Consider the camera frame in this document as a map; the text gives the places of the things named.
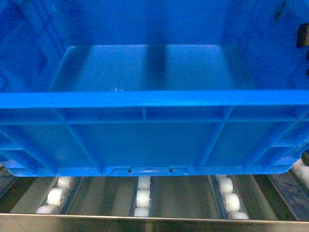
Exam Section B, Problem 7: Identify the large blue plastic crate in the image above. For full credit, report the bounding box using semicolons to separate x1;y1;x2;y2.
0;0;309;176

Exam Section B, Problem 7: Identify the white roller track left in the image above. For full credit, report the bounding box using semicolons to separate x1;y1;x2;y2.
36;176;74;215

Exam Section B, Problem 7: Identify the white roller track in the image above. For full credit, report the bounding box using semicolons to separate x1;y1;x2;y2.
36;176;74;215
215;175;249;220
134;176;151;217

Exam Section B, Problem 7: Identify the steel shelf front rail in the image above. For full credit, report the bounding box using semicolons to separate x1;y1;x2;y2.
0;214;309;232

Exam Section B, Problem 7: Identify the white roller track middle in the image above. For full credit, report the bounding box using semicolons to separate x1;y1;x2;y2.
134;176;151;217

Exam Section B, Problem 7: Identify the white roller track right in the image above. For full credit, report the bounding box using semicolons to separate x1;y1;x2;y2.
215;175;249;220

